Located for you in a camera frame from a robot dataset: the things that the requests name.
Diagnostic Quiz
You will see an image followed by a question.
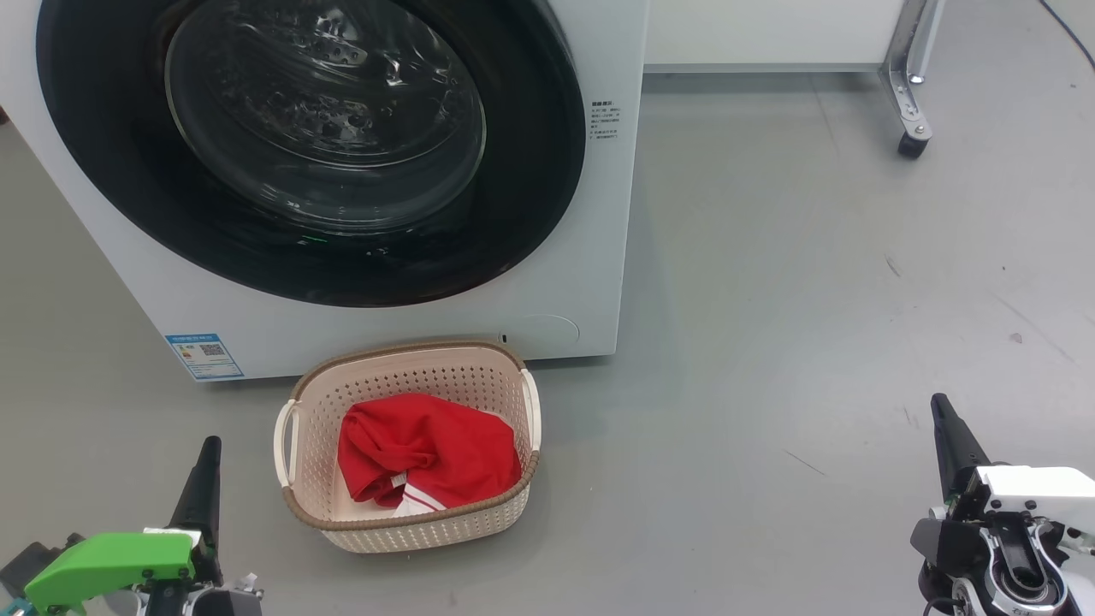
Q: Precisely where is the beige perforated laundry basket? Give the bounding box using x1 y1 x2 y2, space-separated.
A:
274 340 542 554

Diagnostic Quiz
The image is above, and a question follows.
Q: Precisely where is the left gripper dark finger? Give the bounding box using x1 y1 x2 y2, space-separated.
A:
167 435 224 587

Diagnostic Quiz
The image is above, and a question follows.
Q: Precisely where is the thin black floor cable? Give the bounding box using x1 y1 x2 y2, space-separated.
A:
1039 0 1095 69

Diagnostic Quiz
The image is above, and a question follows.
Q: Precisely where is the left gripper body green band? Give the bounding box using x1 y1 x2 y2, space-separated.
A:
24 530 223 616

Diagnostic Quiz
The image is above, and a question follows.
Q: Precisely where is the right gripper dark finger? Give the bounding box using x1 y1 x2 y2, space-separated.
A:
931 393 993 506

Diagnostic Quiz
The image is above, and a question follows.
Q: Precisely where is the white front-load washing machine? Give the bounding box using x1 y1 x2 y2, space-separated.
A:
0 0 649 383

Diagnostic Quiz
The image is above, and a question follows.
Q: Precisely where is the chrome partition leg with caster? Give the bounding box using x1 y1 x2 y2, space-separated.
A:
879 0 946 160

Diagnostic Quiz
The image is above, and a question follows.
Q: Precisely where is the round black glass washer door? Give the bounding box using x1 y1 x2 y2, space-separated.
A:
36 0 588 309

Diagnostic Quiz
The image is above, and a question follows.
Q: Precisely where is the blue energy label sticker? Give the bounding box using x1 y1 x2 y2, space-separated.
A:
164 334 245 382

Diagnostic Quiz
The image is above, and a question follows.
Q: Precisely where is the small printed warning sticker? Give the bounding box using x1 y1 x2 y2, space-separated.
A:
589 98 624 142

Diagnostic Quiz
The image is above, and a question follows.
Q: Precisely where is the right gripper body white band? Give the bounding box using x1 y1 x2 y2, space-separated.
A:
941 465 1095 536

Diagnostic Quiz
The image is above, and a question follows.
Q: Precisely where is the red knitted garment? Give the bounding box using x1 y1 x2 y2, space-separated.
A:
337 394 524 517

